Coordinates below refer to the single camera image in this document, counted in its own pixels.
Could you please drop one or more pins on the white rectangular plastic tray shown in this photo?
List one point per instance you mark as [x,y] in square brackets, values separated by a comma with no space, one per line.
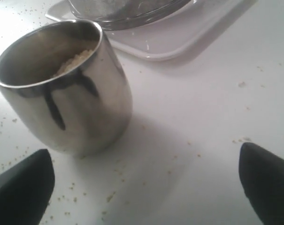
[171,36]

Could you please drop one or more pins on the round steel mesh sieve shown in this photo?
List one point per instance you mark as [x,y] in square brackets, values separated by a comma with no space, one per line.
[126,14]

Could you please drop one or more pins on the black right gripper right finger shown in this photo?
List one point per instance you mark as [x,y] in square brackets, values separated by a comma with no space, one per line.
[261,175]

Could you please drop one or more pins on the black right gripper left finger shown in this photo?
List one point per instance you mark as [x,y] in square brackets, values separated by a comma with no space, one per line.
[25,190]

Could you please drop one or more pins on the stainless steel cup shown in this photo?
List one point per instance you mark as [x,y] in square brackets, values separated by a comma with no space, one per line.
[79,112]

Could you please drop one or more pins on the yellow and white grain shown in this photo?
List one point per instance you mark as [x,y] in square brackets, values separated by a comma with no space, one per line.
[73,62]

